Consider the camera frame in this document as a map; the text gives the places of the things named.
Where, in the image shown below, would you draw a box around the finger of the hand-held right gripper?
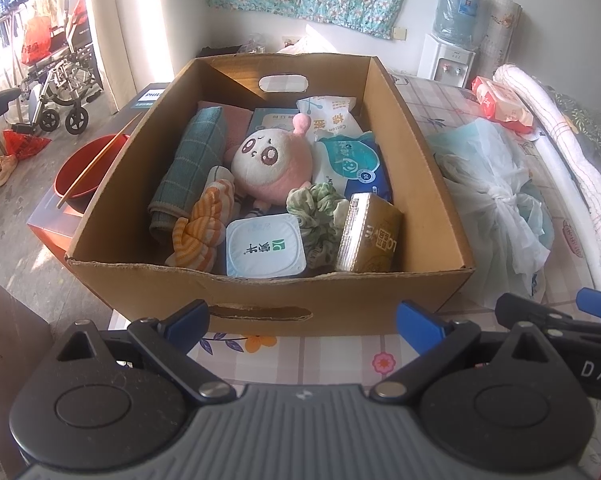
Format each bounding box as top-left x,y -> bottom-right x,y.
495,292 -> 601,347
577,287 -> 601,325

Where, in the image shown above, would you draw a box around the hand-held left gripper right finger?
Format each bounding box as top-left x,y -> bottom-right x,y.
370,301 -> 556,403

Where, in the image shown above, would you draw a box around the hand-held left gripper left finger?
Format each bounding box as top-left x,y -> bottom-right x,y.
55,299 -> 236,403

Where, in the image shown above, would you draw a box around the cardboard box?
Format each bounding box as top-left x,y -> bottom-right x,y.
64,52 -> 476,336

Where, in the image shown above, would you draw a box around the teal checked towel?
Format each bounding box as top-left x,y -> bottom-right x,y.
148,109 -> 228,246

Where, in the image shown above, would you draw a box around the green scrunchie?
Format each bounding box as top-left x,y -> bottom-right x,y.
286,182 -> 351,271

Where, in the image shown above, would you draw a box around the white and blue wipes pack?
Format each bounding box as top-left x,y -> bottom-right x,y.
313,130 -> 393,206

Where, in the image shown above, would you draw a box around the pink plush toy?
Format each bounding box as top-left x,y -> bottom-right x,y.
230,112 -> 316,216

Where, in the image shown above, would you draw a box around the pink knit cloth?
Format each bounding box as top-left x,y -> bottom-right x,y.
198,101 -> 256,161

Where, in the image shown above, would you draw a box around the orange striped cloth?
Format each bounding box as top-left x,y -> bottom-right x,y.
165,177 -> 238,268

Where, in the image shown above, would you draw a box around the gold tissue pack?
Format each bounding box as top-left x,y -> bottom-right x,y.
334,192 -> 405,273

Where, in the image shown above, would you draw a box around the white yogurt cup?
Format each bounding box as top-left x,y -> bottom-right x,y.
225,212 -> 308,278

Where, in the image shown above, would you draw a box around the white plastic bag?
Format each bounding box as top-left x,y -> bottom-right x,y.
425,119 -> 556,301

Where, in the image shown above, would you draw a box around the green leaf print pillow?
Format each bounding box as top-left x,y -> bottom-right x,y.
550,87 -> 601,181

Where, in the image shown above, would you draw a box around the pair of wooden chopsticks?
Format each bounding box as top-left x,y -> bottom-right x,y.
56,112 -> 146,209

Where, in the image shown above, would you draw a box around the red bowl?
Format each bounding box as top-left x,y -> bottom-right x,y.
54,132 -> 131,216

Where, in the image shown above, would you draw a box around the white stitched quilt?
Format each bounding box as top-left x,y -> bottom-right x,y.
494,62 -> 601,291

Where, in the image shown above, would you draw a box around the brown wooden panel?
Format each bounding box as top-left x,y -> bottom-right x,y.
0,267 -> 51,411

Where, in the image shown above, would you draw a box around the pink wet wipes pack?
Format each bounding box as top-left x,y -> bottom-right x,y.
470,75 -> 536,133

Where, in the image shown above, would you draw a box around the blue carton box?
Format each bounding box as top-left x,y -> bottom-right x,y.
250,107 -> 301,136

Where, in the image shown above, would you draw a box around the red plastic bag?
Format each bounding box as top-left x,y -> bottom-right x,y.
3,129 -> 52,162

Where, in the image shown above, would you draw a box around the white water dispenser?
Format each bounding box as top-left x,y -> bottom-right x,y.
417,32 -> 477,88

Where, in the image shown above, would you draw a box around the wheelchair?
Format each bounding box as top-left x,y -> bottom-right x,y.
10,0 -> 106,136

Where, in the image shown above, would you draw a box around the rolled floral vinyl sheet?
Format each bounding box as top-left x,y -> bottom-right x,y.
480,0 -> 523,68

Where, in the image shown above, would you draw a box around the crumpled clear plastic wrap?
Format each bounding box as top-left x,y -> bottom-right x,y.
238,32 -> 268,56

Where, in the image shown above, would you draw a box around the black chair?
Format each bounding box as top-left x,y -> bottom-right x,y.
0,87 -> 24,126

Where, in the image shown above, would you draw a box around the blue water jug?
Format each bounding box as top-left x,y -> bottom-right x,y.
433,0 -> 483,53

